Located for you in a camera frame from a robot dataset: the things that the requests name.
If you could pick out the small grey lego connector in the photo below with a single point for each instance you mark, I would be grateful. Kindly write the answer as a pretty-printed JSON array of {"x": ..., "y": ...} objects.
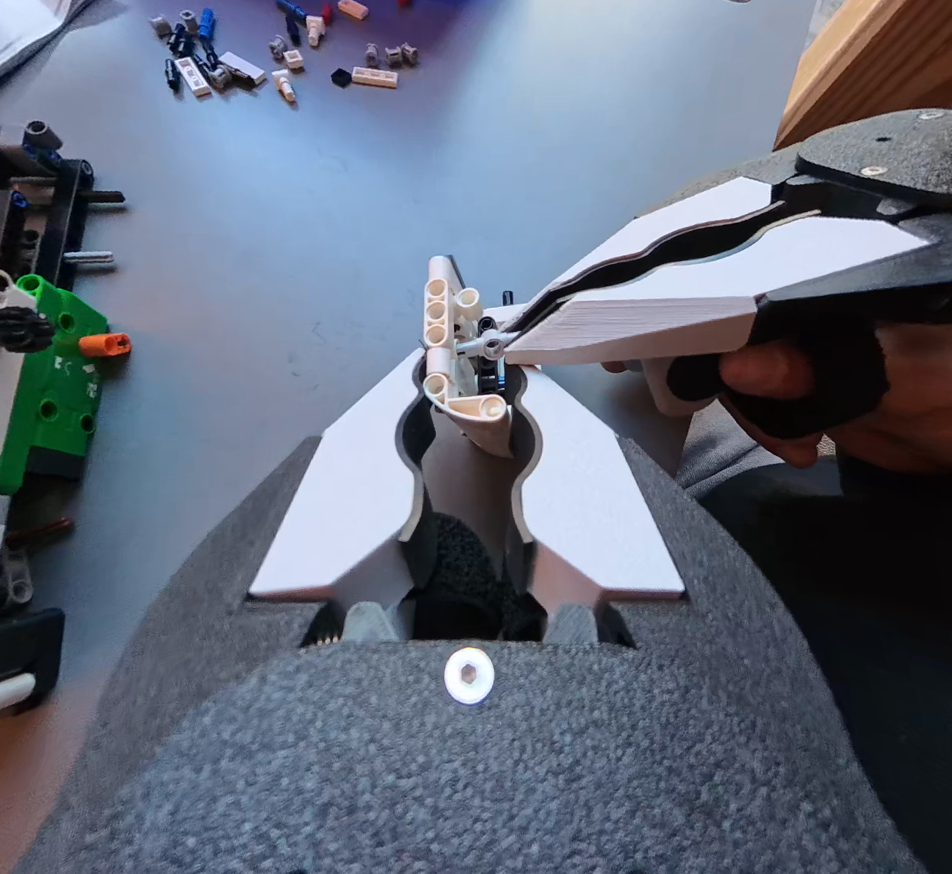
[{"x": 491, "y": 346}]

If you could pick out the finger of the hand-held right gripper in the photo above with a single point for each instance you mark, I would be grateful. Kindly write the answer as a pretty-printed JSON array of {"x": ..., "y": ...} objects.
[
  {"x": 669, "y": 327},
  {"x": 669, "y": 219}
]

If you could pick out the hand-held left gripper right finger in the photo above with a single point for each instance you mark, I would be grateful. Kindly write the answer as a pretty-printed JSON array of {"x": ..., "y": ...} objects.
[{"x": 595, "y": 509}]

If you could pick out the lego truck model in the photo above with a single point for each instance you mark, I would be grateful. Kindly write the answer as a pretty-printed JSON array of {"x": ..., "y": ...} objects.
[{"x": 52, "y": 368}]

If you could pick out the wooden post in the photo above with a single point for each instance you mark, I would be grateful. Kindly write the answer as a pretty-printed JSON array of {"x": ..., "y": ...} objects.
[{"x": 877, "y": 34}]

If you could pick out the white lego panel assembly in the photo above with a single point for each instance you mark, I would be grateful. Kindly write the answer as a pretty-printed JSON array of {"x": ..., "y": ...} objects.
[{"x": 439, "y": 309}]

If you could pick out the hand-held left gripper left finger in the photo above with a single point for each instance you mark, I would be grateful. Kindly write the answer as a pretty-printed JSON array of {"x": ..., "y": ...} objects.
[{"x": 335, "y": 502}]

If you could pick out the lego instruction booklet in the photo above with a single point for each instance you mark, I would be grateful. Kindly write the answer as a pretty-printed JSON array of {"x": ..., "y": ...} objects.
[{"x": 37, "y": 4}]

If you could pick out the person's right hand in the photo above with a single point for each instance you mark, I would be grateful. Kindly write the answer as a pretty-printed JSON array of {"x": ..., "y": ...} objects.
[{"x": 922, "y": 398}]

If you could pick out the pile of small lego pieces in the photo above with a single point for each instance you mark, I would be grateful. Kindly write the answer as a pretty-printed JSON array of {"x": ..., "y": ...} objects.
[{"x": 223, "y": 67}]

